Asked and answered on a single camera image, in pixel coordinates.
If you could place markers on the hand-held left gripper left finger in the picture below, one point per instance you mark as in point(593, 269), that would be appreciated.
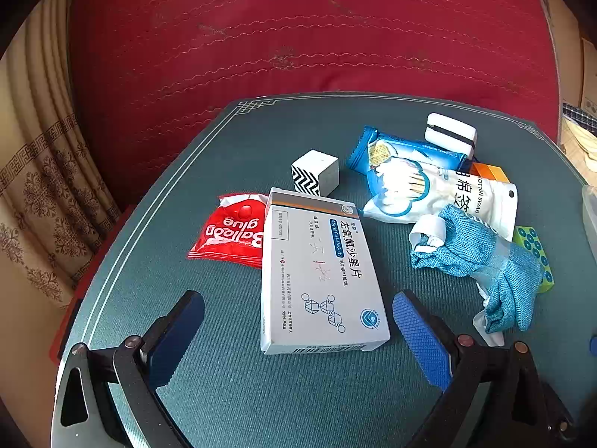
point(177, 336)

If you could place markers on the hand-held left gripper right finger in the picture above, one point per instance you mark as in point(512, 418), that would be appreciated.
point(419, 345)

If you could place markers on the white medicine box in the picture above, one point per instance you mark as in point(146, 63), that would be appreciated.
point(317, 280)

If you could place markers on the white cotton swab bag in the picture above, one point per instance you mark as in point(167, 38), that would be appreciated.
point(466, 196)

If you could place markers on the white cube with zigzag side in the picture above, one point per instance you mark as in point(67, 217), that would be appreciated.
point(322, 170)

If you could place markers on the blue snack packet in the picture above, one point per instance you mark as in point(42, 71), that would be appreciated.
point(368, 142)

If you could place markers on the clear plastic container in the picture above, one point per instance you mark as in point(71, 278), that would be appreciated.
point(591, 214)

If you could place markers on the white block with black stripe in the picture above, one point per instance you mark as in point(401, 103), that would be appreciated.
point(450, 130)

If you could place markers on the green table mat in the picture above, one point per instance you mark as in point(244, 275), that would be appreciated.
point(233, 406)

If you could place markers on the blue woven cloth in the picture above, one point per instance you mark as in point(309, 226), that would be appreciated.
point(471, 252)

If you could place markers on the red glue packet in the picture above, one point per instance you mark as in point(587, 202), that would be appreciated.
point(224, 238)

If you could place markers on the green dotted block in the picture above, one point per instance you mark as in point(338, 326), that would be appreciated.
point(536, 252)

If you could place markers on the orange and yellow toy brick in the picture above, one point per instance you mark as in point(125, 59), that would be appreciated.
point(489, 171)

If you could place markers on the beige patterned curtain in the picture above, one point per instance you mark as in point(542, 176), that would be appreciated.
point(42, 149)

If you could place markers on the plaid cloth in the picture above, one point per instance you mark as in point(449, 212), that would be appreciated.
point(580, 113)

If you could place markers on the red quilted blanket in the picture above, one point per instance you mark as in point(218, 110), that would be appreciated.
point(303, 32)

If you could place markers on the cardboard box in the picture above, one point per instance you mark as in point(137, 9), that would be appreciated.
point(571, 32)

